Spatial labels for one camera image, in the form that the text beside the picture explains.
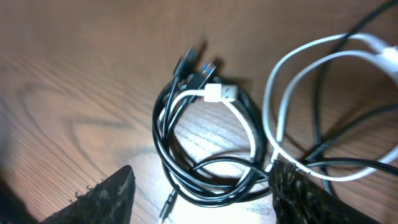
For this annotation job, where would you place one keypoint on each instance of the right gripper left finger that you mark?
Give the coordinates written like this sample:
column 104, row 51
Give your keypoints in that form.
column 109, row 202

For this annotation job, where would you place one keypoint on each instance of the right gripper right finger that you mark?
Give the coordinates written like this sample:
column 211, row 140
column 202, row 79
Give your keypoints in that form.
column 296, row 199

